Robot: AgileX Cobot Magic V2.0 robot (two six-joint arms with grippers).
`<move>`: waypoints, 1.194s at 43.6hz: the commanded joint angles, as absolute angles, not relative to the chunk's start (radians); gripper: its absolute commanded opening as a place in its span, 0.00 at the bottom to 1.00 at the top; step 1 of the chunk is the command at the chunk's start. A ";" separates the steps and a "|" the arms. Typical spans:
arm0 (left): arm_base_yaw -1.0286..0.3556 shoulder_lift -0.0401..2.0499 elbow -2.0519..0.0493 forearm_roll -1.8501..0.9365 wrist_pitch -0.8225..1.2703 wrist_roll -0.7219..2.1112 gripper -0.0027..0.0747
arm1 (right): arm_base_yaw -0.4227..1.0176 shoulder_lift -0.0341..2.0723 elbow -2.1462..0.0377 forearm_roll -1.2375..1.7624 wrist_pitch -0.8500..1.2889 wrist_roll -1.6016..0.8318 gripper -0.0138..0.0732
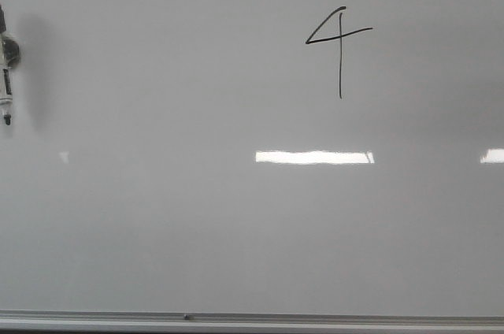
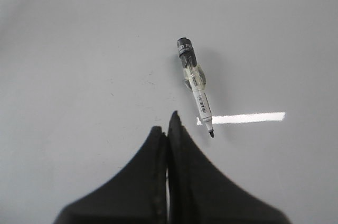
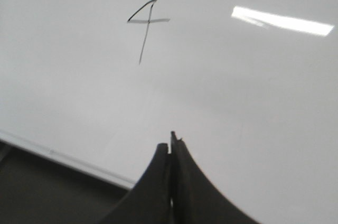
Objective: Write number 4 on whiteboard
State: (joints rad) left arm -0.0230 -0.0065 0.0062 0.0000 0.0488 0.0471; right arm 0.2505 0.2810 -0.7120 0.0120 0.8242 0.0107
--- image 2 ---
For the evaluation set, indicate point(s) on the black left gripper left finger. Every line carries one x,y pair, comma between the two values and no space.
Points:
137,194

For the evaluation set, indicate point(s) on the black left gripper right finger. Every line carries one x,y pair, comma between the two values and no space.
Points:
200,193

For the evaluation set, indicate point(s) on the white black whiteboard marker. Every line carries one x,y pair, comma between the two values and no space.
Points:
195,80

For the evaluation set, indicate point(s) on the white whiteboard with aluminium frame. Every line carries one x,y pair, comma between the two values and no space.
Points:
83,82

